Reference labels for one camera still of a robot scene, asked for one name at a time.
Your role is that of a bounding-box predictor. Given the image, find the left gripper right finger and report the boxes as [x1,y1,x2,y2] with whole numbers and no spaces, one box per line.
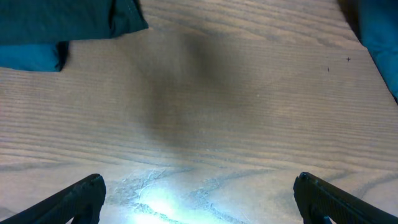
[293,172,397,224]

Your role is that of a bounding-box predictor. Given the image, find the folded black shorts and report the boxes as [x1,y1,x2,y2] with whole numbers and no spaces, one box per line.
[1,0,149,45]

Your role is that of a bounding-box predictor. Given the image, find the blue denim shorts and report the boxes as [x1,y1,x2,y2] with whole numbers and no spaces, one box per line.
[337,0,397,100]

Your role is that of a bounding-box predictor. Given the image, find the folded navy shorts underneath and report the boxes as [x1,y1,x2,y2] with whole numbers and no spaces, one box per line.
[1,42,69,72]

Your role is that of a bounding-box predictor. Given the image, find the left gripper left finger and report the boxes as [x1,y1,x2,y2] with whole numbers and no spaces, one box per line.
[1,174,106,224]

